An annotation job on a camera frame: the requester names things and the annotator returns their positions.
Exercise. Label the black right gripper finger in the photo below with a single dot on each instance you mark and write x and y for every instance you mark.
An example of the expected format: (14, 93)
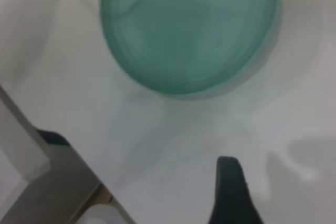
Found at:
(231, 192)

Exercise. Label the green round plate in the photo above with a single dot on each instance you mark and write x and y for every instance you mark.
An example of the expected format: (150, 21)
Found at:
(189, 32)

